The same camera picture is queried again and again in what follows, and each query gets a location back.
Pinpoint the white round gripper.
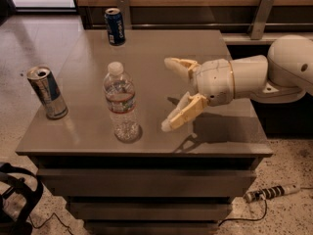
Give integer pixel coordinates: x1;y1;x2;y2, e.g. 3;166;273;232
161;58;234;132

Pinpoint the clear plastic water bottle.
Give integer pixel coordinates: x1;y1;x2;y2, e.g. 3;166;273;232
103;62;140;143

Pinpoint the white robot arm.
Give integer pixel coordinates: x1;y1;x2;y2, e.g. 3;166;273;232
161;35;313;132

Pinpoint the blue pepsi can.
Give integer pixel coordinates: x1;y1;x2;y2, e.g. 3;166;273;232
105;8;125;46

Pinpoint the silver blue red bull can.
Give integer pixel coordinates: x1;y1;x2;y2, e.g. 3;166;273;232
26;66;68;119

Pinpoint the grey drawer cabinet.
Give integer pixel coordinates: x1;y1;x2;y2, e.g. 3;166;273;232
17;30;271;235

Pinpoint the white power strip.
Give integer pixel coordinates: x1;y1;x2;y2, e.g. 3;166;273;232
244;184;300;203

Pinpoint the black chair base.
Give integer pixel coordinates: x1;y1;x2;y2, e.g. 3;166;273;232
0;162;43;235

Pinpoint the right metal bracket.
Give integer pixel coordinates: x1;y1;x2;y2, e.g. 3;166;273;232
248;0;275;40

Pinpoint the metal bracket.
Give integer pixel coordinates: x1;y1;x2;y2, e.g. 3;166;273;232
116;0;132;29
248;0;275;40

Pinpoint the left metal bracket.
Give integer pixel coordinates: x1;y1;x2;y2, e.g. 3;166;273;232
116;0;132;29

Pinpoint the black power cable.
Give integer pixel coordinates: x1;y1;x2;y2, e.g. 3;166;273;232
217;199;269;227

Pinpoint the thin black floor cable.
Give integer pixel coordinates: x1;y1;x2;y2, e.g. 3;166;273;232
28;211;75;235

